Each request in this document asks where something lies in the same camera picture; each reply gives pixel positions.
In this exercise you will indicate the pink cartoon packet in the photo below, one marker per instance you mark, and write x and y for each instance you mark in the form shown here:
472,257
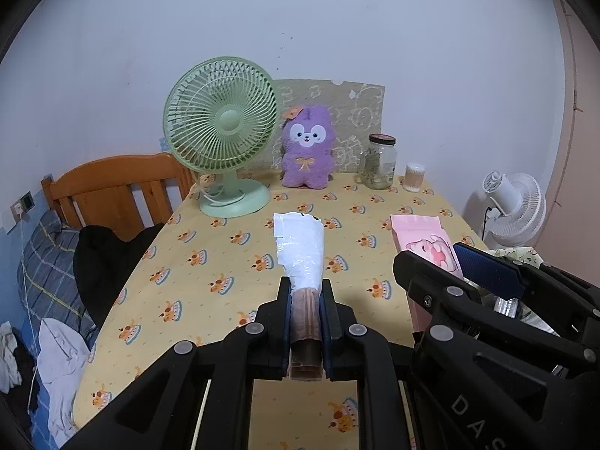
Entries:
422,243

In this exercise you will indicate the black garment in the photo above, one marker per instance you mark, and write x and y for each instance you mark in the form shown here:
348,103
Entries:
112,262

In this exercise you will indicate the silver foil packet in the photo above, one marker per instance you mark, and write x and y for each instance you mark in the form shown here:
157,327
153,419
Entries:
508,307

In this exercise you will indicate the clear cotton swab container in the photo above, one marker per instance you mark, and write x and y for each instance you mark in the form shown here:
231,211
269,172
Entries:
415,178

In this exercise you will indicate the yellow printed tablecloth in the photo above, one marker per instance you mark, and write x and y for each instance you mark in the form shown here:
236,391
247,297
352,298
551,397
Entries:
211,267

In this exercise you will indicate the patterned wallpaper piece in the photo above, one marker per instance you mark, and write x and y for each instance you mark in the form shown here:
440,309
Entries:
361,103

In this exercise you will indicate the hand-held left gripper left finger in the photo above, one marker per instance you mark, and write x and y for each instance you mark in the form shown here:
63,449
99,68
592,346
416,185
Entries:
283,337

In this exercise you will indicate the beige door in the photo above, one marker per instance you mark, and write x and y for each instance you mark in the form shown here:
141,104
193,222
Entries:
581,173

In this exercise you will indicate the green desk fan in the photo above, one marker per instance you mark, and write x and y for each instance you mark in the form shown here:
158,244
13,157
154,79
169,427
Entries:
220,117

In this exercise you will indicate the wall socket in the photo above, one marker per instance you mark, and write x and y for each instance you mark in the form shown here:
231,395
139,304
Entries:
23,204

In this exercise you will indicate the white brown packet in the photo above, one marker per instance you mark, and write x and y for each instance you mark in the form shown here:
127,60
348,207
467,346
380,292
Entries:
302,253

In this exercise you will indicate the white standing fan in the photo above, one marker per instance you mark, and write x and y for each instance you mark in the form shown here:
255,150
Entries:
515,211

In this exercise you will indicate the blue plaid bedding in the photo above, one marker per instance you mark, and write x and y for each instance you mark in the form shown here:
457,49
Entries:
47,267

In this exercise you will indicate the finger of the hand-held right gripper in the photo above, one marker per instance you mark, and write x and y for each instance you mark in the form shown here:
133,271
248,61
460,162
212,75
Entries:
487,267
422,276

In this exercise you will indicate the white garment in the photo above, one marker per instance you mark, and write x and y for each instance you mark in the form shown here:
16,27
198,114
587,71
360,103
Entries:
61,361

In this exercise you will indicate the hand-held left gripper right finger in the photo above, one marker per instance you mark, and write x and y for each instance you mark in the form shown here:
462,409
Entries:
328,337

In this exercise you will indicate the glass jar with dark lid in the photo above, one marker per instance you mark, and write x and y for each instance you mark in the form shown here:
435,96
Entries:
379,164

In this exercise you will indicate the pile of dark clothes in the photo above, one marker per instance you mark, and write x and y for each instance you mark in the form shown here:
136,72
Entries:
11,361

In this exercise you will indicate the purple plush bunny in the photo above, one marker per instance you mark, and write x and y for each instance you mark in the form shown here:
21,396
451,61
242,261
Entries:
307,150

